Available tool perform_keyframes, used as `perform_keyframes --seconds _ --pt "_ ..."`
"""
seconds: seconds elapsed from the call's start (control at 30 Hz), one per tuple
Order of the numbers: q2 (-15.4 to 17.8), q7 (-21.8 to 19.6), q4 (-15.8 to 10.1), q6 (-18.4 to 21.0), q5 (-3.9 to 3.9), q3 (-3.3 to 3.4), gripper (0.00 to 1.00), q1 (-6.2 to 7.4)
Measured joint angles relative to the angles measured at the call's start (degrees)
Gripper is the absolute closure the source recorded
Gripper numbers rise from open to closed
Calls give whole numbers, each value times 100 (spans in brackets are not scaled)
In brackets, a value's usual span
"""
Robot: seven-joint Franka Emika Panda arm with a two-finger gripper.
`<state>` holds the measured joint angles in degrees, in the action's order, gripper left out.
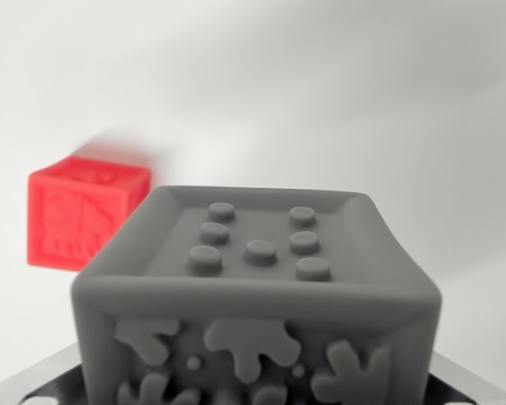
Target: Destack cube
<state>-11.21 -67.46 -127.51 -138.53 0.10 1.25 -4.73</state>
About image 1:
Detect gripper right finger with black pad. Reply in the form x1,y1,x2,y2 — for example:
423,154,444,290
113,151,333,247
423,348,506,405

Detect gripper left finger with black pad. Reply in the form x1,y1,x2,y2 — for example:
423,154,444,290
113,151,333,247
0,340,86,405

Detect grey embossed cube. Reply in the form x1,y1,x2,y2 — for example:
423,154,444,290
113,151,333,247
70,185,443,405

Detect red embossed cube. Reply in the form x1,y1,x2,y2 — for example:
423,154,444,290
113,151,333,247
27,154,153,271

